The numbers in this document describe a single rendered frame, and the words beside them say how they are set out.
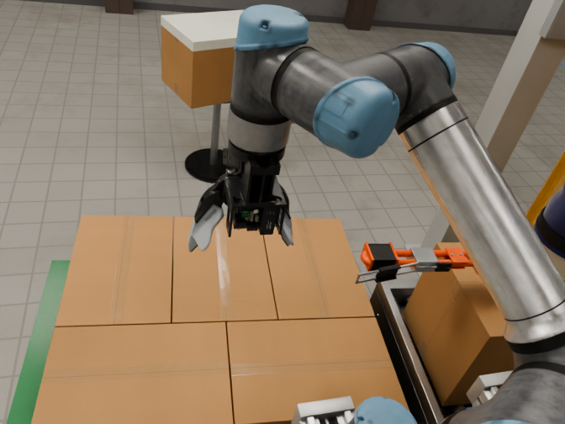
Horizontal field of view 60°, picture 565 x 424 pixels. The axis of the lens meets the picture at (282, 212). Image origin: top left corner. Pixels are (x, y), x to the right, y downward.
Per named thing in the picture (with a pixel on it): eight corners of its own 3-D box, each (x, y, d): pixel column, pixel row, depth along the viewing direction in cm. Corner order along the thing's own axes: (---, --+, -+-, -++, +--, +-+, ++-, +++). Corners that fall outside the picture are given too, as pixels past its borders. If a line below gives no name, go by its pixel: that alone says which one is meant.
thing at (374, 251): (387, 253, 148) (391, 241, 145) (394, 272, 142) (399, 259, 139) (361, 253, 146) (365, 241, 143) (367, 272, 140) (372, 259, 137)
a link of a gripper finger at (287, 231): (294, 267, 72) (265, 231, 66) (285, 240, 76) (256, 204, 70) (313, 257, 72) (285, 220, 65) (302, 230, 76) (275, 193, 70)
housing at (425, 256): (425, 257, 150) (430, 246, 147) (434, 272, 145) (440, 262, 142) (404, 257, 148) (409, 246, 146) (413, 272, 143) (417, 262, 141)
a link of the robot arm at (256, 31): (277, 34, 46) (221, 3, 50) (263, 135, 52) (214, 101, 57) (332, 23, 50) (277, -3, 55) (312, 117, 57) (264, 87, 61)
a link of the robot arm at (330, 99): (433, 76, 48) (349, 35, 53) (363, 100, 41) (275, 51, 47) (408, 143, 53) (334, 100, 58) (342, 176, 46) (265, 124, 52)
